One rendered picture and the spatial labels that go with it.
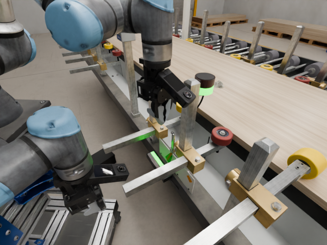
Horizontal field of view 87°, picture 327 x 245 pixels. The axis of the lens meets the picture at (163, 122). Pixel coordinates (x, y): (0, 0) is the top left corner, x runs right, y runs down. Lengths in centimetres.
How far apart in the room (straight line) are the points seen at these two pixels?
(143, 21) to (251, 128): 58
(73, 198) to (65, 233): 86
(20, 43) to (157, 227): 128
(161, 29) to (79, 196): 43
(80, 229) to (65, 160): 96
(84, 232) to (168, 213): 58
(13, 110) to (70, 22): 42
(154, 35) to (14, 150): 34
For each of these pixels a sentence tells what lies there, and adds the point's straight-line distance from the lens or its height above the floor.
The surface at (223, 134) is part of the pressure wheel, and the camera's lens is 71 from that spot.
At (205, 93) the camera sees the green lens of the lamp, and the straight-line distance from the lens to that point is 54.
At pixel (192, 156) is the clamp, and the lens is 65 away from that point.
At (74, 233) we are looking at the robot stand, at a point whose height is 21.
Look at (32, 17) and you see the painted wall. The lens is 816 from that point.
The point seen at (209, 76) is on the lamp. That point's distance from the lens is 55.
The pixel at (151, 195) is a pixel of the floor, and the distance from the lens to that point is 155.
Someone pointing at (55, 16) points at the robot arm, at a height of 132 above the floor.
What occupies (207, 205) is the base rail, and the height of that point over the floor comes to 70.
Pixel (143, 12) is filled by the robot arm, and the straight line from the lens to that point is 43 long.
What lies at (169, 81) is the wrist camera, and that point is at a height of 116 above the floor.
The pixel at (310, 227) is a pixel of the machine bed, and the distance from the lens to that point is 78.
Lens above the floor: 136
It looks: 38 degrees down
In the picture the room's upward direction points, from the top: straight up
